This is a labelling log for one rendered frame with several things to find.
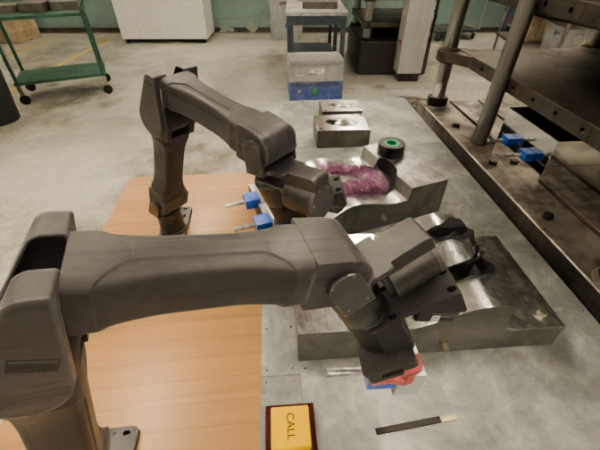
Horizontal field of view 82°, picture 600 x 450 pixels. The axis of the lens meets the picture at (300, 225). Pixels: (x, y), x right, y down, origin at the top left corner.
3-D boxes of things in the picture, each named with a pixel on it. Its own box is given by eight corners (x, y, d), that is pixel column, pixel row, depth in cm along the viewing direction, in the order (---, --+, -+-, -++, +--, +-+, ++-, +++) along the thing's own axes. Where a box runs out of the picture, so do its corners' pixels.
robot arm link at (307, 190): (340, 203, 57) (339, 132, 50) (308, 229, 51) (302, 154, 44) (286, 185, 63) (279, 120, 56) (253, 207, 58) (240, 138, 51)
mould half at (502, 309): (297, 361, 65) (297, 318, 57) (290, 262, 85) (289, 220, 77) (551, 344, 68) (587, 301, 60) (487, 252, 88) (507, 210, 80)
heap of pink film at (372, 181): (313, 218, 90) (314, 193, 85) (290, 183, 102) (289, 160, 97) (399, 197, 97) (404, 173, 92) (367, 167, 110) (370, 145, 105)
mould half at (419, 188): (276, 254, 88) (274, 220, 81) (249, 199, 106) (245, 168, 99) (438, 211, 102) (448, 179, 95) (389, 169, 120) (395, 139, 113)
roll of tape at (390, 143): (395, 162, 102) (396, 151, 100) (371, 154, 106) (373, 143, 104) (408, 153, 106) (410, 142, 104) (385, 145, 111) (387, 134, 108)
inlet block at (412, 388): (327, 399, 49) (330, 380, 46) (322, 366, 53) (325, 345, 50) (417, 394, 50) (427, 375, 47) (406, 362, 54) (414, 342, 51)
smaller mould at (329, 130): (316, 148, 132) (317, 130, 128) (312, 131, 144) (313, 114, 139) (368, 146, 133) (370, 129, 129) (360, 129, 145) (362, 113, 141)
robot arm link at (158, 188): (187, 207, 90) (196, 104, 65) (164, 220, 86) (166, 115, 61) (170, 192, 91) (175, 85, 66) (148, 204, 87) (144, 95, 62)
